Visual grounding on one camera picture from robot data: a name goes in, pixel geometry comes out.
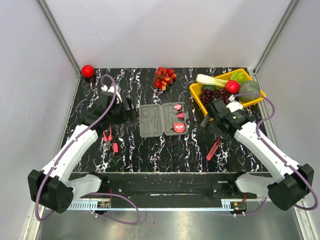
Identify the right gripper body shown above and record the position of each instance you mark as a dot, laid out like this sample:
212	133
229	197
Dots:
215	128

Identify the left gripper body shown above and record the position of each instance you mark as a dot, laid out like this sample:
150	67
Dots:
120	115

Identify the red utility knife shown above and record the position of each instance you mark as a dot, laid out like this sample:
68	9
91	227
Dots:
213	150

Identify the red tape measure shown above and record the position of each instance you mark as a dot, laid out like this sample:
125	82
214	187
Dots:
179	127

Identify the red hex key set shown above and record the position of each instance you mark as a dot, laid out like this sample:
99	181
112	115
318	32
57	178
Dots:
180	115

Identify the grey plastic tool case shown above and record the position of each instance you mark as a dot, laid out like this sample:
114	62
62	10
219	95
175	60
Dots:
154	120

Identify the clear test pen screwdriver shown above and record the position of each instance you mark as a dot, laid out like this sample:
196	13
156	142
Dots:
171	114

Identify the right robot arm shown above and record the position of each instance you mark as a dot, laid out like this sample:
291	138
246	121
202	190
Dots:
289	182

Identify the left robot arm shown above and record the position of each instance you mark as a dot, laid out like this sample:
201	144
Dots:
51	186

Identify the dark red grape bunch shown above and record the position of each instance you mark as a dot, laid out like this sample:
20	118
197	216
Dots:
207	96

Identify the green avocado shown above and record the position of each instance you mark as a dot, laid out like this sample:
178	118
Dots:
208	87

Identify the red apple in tray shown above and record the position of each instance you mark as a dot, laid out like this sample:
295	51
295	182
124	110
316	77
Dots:
232	86

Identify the yellow plastic tray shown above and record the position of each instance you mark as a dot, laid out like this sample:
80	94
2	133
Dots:
195	90

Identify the white green leek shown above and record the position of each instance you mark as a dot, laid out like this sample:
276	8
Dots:
209	80

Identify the green cantaloupe melon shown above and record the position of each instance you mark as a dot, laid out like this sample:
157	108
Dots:
249	86

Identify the red apple in corner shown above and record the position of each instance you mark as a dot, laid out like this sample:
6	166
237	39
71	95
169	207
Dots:
87	71

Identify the green leafy vegetable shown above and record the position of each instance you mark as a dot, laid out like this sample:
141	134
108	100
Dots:
238	76

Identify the red cherry bunch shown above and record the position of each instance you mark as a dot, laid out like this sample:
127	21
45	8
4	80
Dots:
164	77

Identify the red handled pliers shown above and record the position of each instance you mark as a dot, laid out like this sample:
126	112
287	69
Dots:
107	138

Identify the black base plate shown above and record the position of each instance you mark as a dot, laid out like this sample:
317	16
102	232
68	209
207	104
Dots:
209	191

